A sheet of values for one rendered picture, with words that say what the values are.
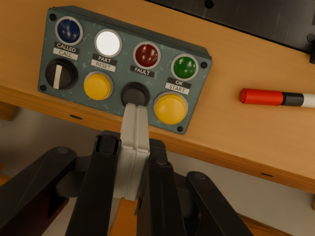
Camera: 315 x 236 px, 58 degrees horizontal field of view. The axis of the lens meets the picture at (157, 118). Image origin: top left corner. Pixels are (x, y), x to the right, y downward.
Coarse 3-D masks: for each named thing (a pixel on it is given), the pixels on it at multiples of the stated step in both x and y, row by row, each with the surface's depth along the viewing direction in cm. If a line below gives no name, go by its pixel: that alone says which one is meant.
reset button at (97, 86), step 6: (90, 78) 25; (96, 78) 25; (102, 78) 25; (84, 84) 25; (90, 84) 25; (96, 84) 25; (102, 84) 25; (108, 84) 26; (90, 90) 25; (96, 90) 25; (102, 90) 25; (108, 90) 26; (90, 96) 26; (96, 96) 26; (102, 96) 26
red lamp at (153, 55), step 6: (138, 48) 25; (144, 48) 24; (150, 48) 24; (138, 54) 25; (144, 54) 25; (150, 54) 25; (156, 54) 25; (138, 60) 25; (144, 60) 25; (150, 60) 25; (156, 60) 25; (144, 66) 25
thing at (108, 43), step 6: (102, 36) 24; (108, 36) 24; (114, 36) 24; (102, 42) 24; (108, 42) 24; (114, 42) 24; (102, 48) 25; (108, 48) 25; (114, 48) 25; (108, 54) 25
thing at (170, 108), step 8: (168, 96) 26; (176, 96) 26; (160, 104) 26; (168, 104) 26; (176, 104) 25; (184, 104) 26; (160, 112) 26; (168, 112) 26; (176, 112) 26; (184, 112) 26; (160, 120) 27; (168, 120) 26; (176, 120) 26
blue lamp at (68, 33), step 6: (60, 24) 24; (66, 24) 24; (72, 24) 24; (60, 30) 24; (66, 30) 24; (72, 30) 24; (78, 30) 24; (60, 36) 25; (66, 36) 24; (72, 36) 24; (78, 36) 24; (66, 42) 25; (72, 42) 25
